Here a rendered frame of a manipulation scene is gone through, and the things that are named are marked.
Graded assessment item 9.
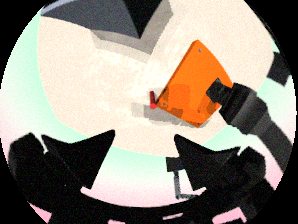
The dark red peg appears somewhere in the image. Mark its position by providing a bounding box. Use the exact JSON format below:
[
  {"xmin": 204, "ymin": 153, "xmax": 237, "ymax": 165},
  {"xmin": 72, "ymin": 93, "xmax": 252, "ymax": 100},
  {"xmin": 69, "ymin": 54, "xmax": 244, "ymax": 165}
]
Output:
[{"xmin": 150, "ymin": 91, "xmax": 157, "ymax": 109}]

